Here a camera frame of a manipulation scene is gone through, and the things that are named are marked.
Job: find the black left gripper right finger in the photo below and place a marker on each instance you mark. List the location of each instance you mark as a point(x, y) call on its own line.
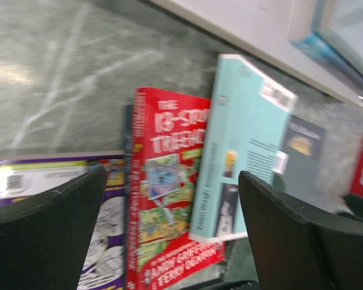
point(296, 245)

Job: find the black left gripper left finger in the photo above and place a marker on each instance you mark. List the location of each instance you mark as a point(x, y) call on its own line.
point(44, 239)

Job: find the purple 52-Storey Treehouse book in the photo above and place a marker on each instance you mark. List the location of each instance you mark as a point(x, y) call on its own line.
point(21, 178)

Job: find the teal paperback book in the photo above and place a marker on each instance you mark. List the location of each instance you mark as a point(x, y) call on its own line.
point(247, 121)

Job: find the red 13-Storey Treehouse book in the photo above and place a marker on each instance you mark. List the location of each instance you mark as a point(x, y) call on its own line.
point(167, 141)

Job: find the Little Women floral book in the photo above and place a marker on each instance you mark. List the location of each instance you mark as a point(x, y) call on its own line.
point(128, 155)

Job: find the dark grey Mansfield book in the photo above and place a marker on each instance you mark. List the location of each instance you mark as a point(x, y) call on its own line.
point(298, 159)

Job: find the blue-spined book on shelf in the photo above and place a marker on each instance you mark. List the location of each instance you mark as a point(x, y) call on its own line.
point(331, 34)

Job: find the white two-tier shelf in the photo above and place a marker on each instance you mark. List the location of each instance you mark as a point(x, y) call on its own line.
point(261, 28)

